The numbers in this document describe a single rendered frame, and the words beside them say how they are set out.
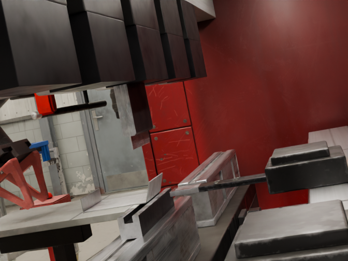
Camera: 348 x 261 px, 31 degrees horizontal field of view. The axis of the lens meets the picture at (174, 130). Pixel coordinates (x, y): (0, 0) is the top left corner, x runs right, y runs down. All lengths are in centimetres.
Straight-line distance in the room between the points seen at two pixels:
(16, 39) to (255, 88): 129
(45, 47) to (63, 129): 846
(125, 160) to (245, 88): 693
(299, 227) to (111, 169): 831
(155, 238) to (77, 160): 818
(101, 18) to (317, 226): 40
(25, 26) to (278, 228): 27
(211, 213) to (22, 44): 80
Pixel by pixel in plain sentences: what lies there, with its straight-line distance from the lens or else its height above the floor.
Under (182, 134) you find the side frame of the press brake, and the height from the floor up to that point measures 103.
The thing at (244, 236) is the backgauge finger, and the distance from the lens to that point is 45.
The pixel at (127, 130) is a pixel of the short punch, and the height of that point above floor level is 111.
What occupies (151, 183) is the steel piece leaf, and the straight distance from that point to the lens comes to 91.
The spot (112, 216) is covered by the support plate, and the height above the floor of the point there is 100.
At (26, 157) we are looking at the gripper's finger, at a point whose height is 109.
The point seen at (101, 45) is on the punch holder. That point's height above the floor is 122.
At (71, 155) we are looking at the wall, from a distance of 902.
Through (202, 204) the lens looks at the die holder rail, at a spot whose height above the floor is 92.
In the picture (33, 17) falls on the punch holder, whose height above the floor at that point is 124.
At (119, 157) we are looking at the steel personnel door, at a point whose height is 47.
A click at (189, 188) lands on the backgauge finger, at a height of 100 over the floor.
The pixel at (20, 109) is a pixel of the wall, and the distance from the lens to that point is 935.
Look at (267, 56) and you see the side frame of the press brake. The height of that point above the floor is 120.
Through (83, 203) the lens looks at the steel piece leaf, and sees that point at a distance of 94.
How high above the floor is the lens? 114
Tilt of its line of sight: 3 degrees down
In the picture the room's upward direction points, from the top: 11 degrees counter-clockwise
